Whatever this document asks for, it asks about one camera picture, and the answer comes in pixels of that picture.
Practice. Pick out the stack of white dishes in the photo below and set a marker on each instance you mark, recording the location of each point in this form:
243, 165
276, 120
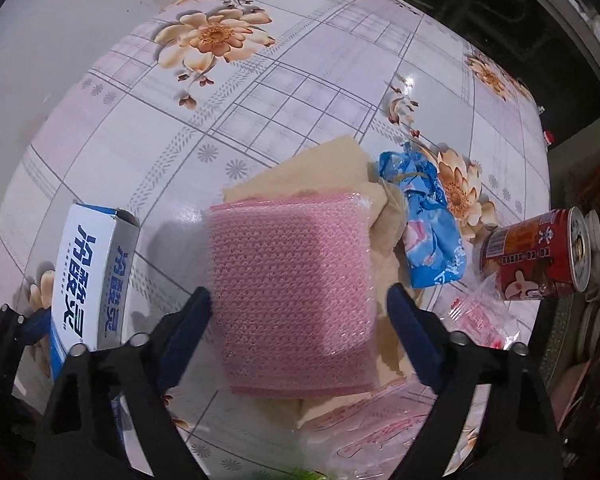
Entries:
589, 332

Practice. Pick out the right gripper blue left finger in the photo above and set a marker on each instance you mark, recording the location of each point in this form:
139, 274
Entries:
176, 338

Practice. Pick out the blue snack wrapper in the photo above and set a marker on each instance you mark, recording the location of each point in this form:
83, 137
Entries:
434, 251

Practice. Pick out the pink bubble wrap pouch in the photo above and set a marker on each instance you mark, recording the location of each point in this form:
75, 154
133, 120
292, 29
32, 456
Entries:
293, 300

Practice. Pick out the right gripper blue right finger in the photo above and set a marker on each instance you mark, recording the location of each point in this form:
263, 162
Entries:
422, 335

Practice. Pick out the floral tablecloth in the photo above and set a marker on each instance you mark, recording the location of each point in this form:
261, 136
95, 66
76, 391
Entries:
354, 71

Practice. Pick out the red drink can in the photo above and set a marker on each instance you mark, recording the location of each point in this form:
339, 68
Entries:
548, 256

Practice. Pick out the clear plastic bag red print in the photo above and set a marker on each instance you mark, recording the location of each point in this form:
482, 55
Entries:
366, 435

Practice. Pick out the blue toothpaste box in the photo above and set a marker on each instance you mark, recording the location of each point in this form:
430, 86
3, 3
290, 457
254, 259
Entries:
92, 275

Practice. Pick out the beige paper napkin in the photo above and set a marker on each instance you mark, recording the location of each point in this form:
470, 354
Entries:
339, 166

